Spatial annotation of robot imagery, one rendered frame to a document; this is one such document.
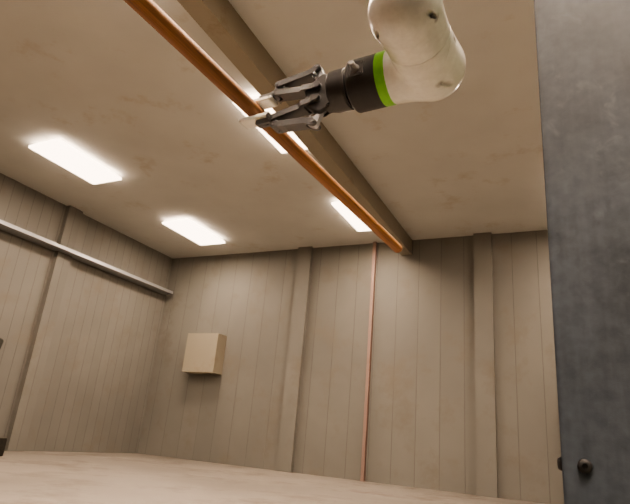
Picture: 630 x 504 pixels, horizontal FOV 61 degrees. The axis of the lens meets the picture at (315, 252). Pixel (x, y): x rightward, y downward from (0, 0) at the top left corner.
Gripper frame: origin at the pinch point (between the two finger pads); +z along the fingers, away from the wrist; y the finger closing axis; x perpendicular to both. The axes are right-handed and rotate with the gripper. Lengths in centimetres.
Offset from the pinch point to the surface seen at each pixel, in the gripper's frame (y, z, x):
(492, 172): -307, 64, 608
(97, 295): -175, 807, 606
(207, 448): 86, 649, 805
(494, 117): -306, 36, 477
